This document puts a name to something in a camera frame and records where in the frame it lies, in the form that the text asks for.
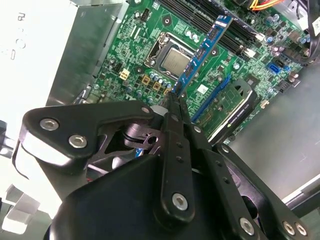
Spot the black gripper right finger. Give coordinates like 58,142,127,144
175,95,312,240

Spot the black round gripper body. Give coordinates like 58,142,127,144
49,154,240,240

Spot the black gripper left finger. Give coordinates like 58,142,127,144
18,93,196,226

